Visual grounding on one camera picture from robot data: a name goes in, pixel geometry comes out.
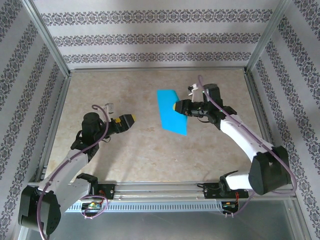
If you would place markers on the blue paper sheet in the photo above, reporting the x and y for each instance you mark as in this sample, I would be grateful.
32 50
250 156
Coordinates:
167 112

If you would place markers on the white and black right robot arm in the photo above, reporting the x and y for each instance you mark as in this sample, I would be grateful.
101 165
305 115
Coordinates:
240 137

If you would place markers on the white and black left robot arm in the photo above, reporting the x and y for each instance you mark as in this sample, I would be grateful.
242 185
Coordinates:
62 170

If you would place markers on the grey metal sheet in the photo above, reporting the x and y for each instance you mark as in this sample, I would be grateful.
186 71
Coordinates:
160 227

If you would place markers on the small circuit board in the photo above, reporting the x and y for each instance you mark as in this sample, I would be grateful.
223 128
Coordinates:
228 205
92 206

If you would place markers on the aluminium frame rail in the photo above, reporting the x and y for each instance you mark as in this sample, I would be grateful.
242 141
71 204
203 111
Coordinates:
265 125
160 69
53 125

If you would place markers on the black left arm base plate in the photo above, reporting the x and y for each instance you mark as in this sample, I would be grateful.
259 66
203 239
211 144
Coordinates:
108 192

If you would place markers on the long aluminium base rail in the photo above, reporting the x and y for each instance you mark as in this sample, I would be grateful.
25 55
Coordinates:
160 186

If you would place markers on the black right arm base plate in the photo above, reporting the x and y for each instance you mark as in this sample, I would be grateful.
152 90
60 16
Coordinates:
210 191

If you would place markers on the aluminium frame post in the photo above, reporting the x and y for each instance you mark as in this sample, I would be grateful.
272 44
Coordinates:
267 37
47 37

